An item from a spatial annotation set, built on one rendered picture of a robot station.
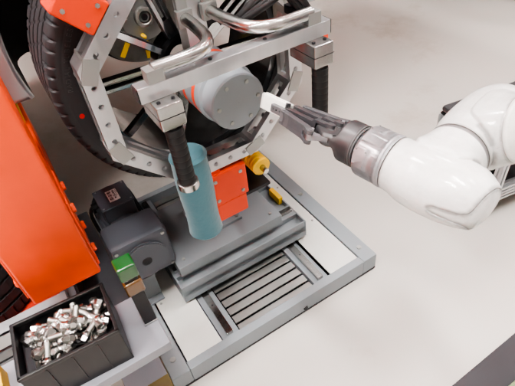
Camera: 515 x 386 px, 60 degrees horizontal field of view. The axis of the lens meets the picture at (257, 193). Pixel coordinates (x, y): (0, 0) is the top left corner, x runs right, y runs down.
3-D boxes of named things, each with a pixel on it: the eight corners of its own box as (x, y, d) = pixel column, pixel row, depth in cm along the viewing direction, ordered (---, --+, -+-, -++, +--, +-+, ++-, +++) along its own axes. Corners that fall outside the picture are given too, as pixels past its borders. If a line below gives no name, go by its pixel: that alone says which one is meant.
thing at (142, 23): (152, 27, 141) (153, 5, 138) (154, 28, 140) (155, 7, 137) (132, 26, 138) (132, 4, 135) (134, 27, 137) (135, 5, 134)
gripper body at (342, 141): (384, 124, 75) (340, 105, 80) (356, 131, 69) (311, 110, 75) (371, 164, 79) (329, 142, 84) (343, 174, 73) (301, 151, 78)
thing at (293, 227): (255, 185, 191) (253, 168, 184) (306, 237, 167) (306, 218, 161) (146, 239, 174) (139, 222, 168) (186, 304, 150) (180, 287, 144)
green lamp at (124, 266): (133, 263, 95) (128, 251, 93) (140, 275, 93) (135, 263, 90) (116, 272, 94) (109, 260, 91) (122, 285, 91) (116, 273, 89)
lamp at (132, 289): (139, 277, 99) (135, 266, 96) (146, 289, 96) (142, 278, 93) (123, 286, 97) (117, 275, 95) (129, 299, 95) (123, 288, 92)
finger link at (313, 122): (332, 145, 78) (327, 147, 77) (284, 122, 84) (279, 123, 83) (338, 125, 76) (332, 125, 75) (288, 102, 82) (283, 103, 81)
